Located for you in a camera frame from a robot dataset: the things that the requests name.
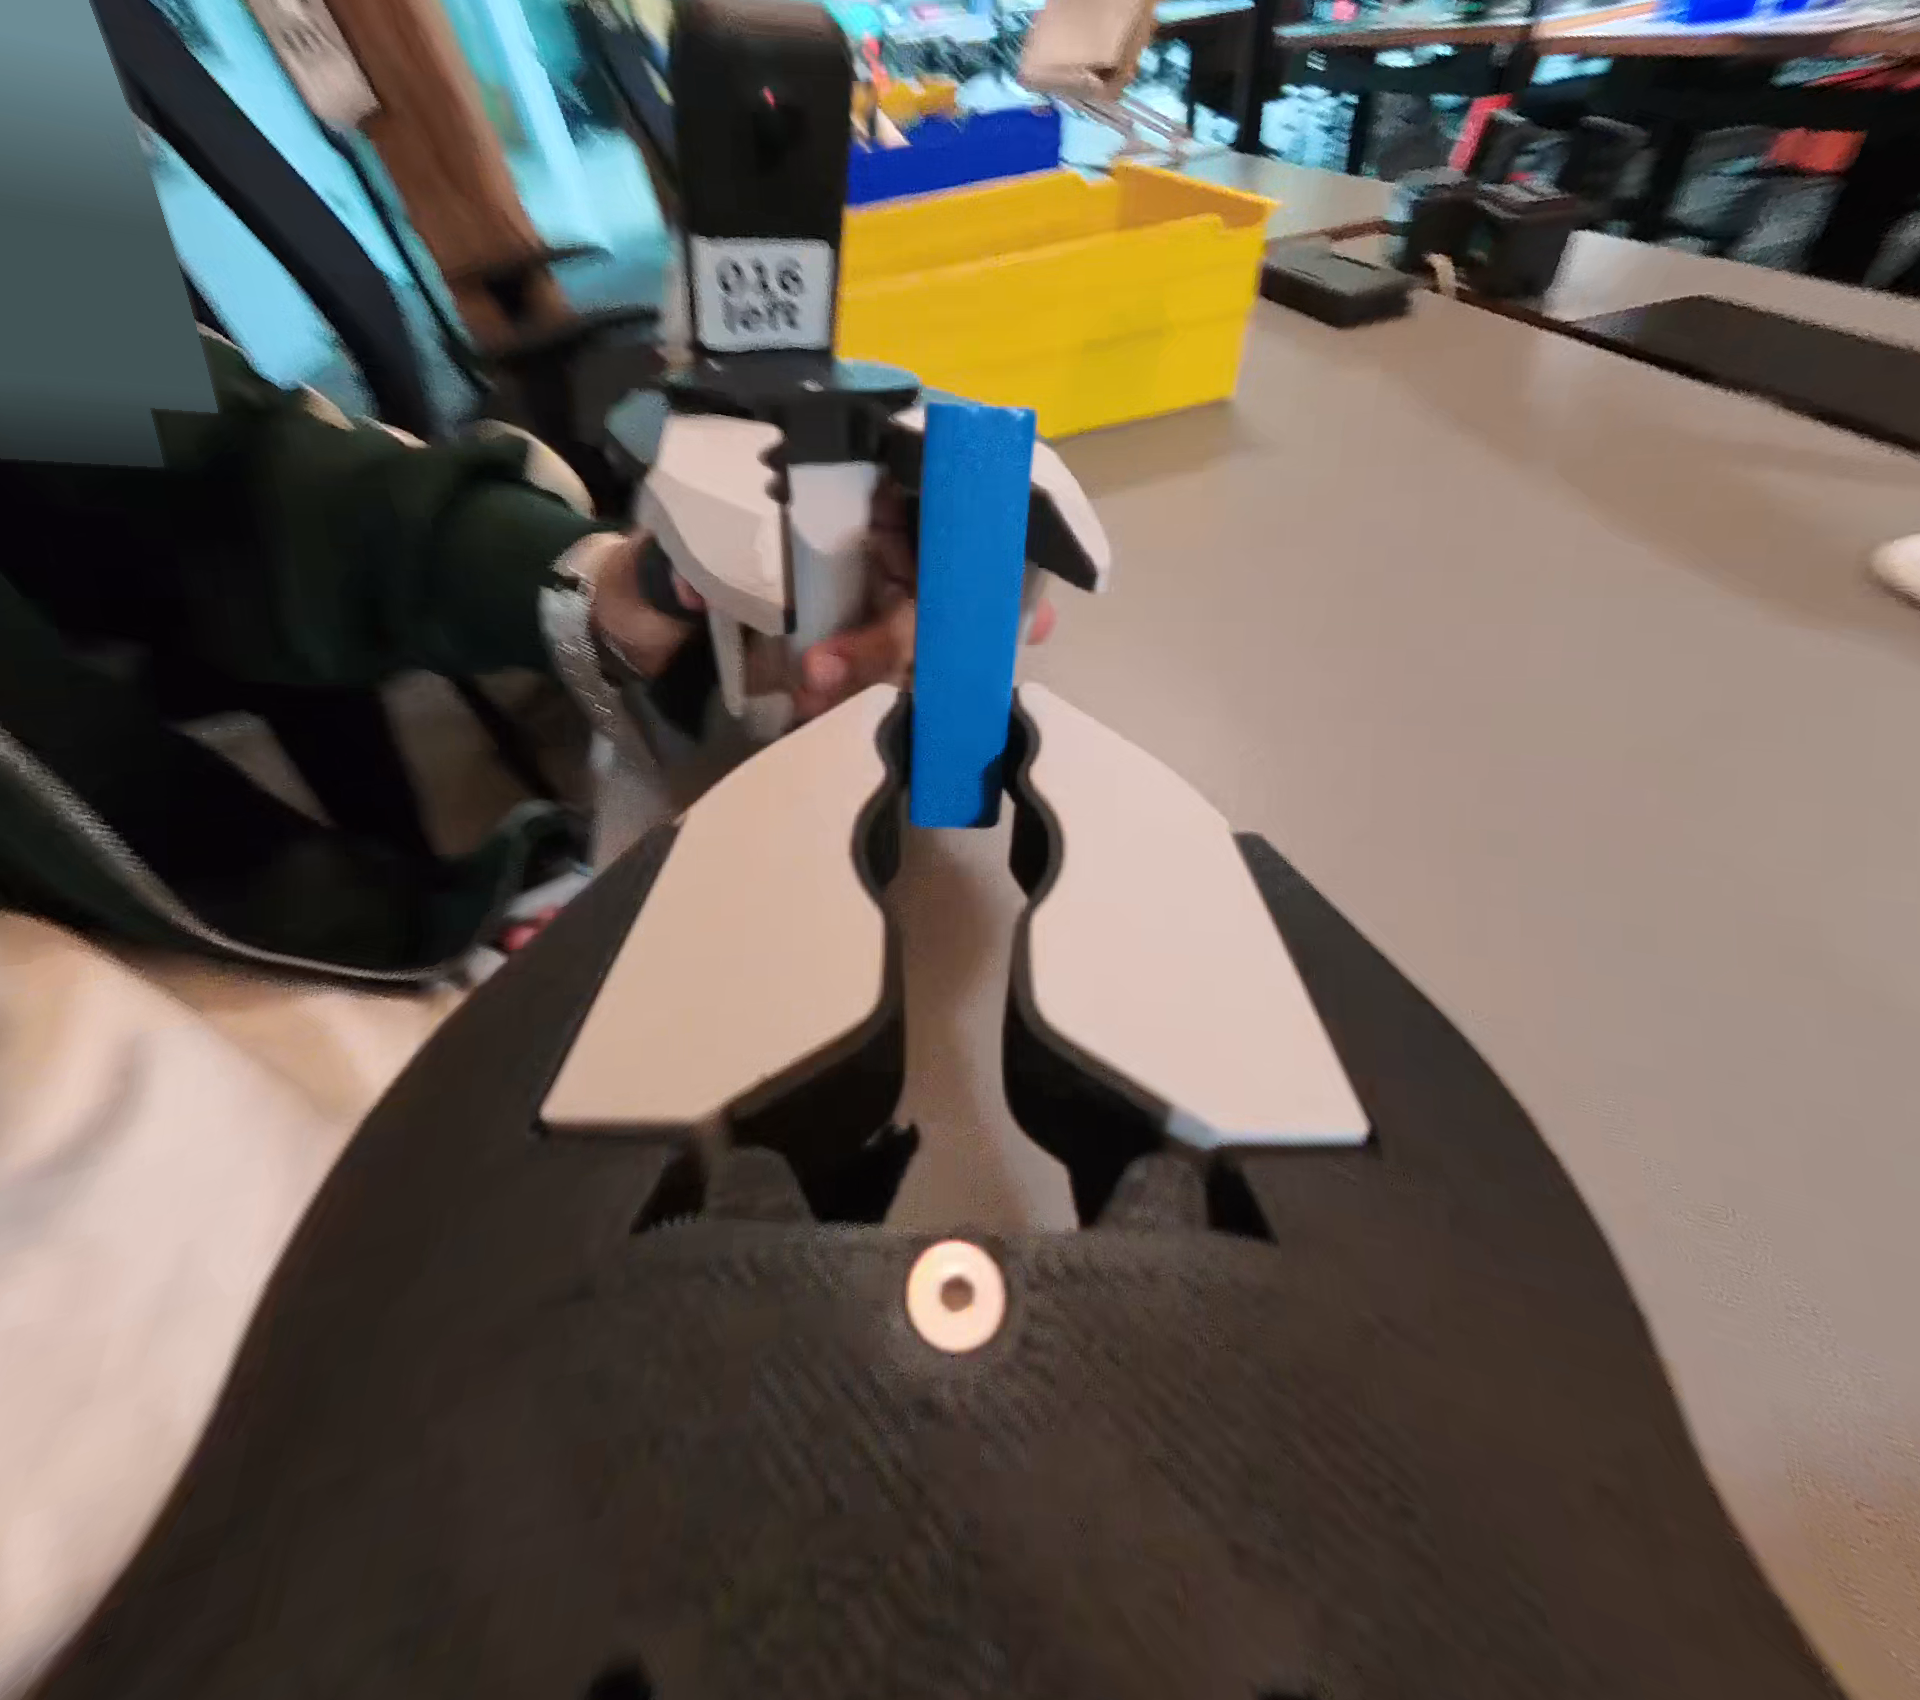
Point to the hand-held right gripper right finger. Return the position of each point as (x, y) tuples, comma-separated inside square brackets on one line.
[(1185, 979)]

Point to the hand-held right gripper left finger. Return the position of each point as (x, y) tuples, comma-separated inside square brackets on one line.
[(737, 965)]

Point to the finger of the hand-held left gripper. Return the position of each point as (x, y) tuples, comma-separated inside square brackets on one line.
[(1074, 529), (720, 529)]

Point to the blue rectangular block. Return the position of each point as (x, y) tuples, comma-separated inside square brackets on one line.
[(972, 621)]

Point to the yellow plastic bin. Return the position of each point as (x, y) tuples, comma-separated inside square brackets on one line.
[(1081, 306)]

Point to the person's left forearm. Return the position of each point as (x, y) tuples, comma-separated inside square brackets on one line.
[(390, 547)]

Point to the grey desk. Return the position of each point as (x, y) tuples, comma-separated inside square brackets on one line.
[(1574, 756)]

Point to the black desk mat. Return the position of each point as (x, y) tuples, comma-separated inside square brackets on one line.
[(1757, 365)]

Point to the person's left hand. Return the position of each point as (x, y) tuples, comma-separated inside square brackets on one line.
[(854, 665)]

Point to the silver wristwatch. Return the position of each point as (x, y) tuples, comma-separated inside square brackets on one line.
[(576, 650)]

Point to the black office chair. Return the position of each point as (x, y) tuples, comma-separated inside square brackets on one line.
[(554, 336)]

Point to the black flat box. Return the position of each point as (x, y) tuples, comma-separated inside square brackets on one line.
[(1334, 285)]

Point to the black high-back chair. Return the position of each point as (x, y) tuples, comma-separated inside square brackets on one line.
[(285, 216)]

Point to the black battery charger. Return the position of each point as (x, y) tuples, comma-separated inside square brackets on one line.
[(1524, 236), (1432, 216)]

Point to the person's green jacket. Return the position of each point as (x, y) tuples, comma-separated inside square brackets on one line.
[(226, 802)]

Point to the person's white clothing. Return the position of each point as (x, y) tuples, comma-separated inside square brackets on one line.
[(148, 1205)]

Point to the wooden book stand white base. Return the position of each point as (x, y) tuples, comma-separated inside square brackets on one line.
[(1902, 569)]

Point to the wooden post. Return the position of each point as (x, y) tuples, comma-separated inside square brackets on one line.
[(390, 51)]

